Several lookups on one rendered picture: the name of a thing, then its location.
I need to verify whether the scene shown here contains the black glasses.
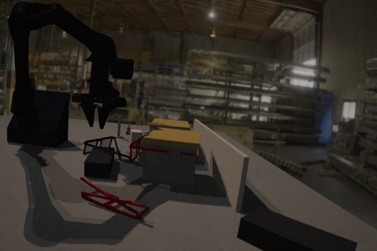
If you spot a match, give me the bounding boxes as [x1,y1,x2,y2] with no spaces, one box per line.
[83,136,130,159]

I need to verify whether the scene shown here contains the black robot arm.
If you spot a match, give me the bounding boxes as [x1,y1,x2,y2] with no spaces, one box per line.
[8,1,134,124]

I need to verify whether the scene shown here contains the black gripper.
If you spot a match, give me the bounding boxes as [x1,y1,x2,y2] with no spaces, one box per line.
[72,76,127,129]

